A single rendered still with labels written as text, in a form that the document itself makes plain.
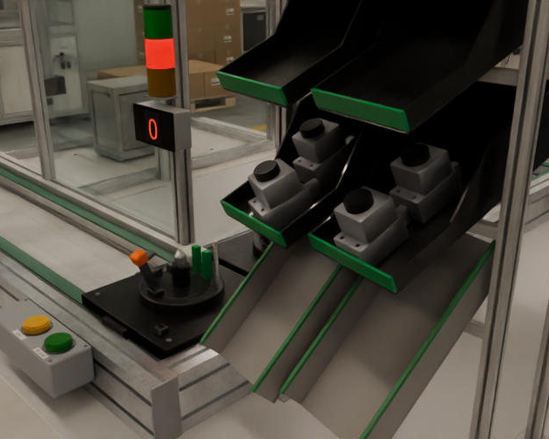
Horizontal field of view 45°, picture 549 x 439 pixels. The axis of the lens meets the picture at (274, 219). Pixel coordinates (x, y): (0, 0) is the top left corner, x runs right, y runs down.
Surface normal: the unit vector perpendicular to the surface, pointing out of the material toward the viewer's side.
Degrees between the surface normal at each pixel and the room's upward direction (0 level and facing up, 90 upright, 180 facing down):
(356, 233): 115
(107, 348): 0
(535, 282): 0
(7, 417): 0
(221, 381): 90
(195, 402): 90
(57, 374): 90
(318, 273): 45
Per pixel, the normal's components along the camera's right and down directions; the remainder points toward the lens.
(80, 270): 0.00, -0.93
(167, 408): 0.70, 0.26
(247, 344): -0.59, -0.51
